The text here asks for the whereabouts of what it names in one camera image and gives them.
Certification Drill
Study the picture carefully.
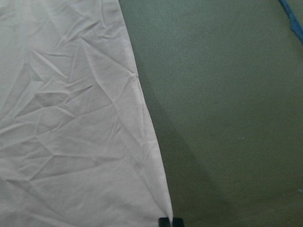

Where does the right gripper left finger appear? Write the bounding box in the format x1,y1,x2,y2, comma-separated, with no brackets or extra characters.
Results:
158,217,169,227

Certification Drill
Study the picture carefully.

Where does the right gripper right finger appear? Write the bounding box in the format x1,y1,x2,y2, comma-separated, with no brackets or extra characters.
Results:
172,217,184,227

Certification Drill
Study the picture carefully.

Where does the pink Snoopy t-shirt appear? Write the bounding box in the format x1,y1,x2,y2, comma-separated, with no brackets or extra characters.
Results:
0,0,173,227

